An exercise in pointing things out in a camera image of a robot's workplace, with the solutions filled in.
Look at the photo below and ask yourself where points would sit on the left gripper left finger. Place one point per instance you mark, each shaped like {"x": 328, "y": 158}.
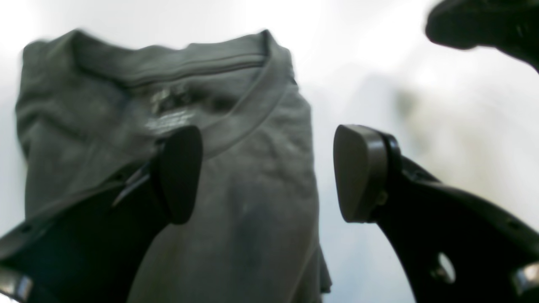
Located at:
{"x": 87, "y": 248}

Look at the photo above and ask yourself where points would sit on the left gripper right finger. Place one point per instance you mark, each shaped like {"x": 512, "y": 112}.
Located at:
{"x": 454, "y": 247}

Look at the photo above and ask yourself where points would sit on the dark grey T-shirt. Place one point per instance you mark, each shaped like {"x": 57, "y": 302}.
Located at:
{"x": 231, "y": 135}

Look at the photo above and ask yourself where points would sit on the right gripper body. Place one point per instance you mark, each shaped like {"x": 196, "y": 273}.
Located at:
{"x": 510, "y": 26}

